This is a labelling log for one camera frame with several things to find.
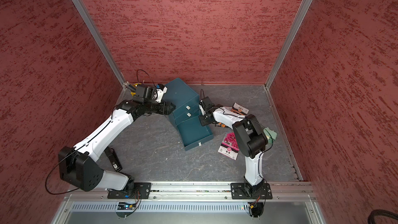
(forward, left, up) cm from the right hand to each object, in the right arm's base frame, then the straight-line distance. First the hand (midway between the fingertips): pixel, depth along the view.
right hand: (204, 122), depth 97 cm
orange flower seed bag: (+12, -25, -2) cm, 27 cm away
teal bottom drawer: (-5, +8, -4) cm, 10 cm away
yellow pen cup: (+24, +46, +12) cm, 53 cm away
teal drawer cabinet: (+3, +10, +20) cm, 23 cm away
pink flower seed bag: (-15, -15, -3) cm, 21 cm away
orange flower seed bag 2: (-1, -12, -2) cm, 12 cm away
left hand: (-2, +20, +18) cm, 27 cm away
